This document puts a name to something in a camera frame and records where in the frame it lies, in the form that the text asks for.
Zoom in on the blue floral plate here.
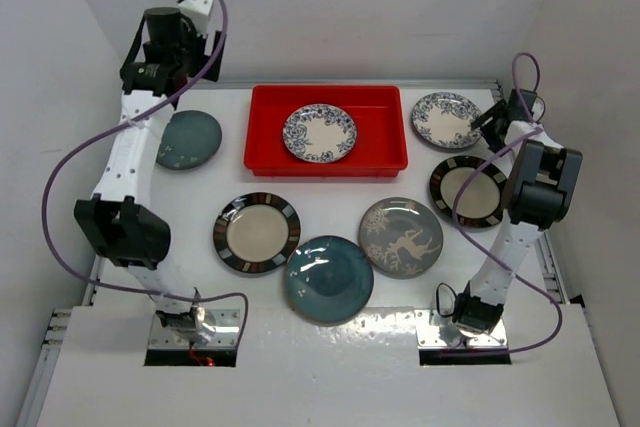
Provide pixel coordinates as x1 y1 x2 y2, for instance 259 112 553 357
411 92 482 150
282 103 358 164

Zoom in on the small teal plate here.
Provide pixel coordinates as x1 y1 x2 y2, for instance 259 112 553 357
156 110 222 171

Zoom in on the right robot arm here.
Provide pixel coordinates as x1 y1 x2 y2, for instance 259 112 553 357
452 89 583 334

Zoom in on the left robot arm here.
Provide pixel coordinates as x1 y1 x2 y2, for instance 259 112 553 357
74 7 211 339

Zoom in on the red plastic bin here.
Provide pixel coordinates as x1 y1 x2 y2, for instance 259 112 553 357
244 85 408 177

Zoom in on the striped rim plate right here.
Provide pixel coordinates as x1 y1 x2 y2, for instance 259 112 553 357
428 155 507 229

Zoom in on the striped rim plate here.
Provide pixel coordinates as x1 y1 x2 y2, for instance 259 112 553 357
428 155 507 229
212 192 301 276

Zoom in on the grey reindeer plate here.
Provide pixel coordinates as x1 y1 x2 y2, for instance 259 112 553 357
358 197 444 279

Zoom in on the striped rim plate left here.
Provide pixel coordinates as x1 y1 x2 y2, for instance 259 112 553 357
212 192 301 276

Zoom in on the large teal plate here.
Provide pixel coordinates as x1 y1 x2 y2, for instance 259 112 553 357
284 235 374 326

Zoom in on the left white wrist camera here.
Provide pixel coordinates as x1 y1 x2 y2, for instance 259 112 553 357
178 0 214 37

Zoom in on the aluminium table frame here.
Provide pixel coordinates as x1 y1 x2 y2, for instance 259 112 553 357
19 79 569 427

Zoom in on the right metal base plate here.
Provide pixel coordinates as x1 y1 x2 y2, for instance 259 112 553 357
414 309 508 351

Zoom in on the metal base plate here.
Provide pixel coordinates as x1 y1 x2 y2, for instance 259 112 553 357
147 307 240 350
414 309 508 351

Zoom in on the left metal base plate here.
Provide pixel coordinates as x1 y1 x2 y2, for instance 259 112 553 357
147 307 240 350

